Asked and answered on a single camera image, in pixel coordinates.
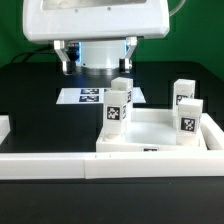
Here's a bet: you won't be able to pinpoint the white U-shaped obstacle fence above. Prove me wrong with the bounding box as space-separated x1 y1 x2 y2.
0 114 224 180

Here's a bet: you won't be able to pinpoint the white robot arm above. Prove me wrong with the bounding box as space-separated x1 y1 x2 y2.
23 0 170 75

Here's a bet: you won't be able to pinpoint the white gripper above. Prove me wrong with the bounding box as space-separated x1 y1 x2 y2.
23 0 170 75

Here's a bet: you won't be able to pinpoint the white square table top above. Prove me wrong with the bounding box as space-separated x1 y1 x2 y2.
95 108 224 154

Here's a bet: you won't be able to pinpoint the white marker sheet with tags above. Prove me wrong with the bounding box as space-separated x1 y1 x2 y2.
56 87 146 105

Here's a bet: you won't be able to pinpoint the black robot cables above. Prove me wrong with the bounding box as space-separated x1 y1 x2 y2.
9 44 58 64

